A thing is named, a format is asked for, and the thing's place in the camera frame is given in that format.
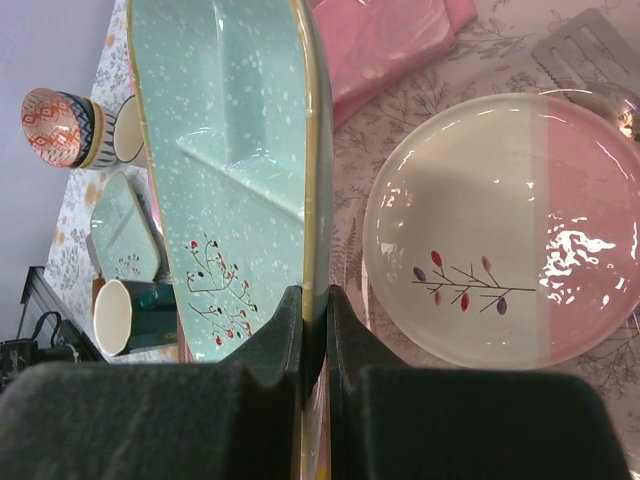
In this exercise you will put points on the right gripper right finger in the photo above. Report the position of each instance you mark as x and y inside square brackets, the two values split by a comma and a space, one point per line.
[389, 420]

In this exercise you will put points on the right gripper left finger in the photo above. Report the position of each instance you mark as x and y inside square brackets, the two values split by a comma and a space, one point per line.
[235, 419]

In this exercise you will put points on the mint divided rectangular tray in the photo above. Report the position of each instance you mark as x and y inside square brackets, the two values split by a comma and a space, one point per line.
[236, 114]

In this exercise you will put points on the dark green mug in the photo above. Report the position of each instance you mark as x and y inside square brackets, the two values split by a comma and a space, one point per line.
[131, 315]

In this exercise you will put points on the cream and pink plate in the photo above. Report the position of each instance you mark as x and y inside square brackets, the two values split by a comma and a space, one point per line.
[503, 233]

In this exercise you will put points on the cream mug black rim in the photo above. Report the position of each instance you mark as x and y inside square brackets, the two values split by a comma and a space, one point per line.
[128, 137]

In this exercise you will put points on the striped white bowl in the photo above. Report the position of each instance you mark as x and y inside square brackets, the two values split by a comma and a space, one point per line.
[101, 154]

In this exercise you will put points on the red patterned bowl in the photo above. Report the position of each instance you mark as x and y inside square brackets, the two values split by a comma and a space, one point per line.
[58, 126]

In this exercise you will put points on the pink satin cloth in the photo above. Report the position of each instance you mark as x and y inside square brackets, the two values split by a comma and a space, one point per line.
[369, 45]

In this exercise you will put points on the slotted metal spatula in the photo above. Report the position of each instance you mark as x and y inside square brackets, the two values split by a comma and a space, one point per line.
[589, 49]

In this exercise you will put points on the wooden handled metal scraper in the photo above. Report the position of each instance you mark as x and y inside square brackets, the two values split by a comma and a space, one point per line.
[97, 284]

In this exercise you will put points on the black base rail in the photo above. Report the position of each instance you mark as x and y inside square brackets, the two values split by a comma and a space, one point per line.
[47, 332]

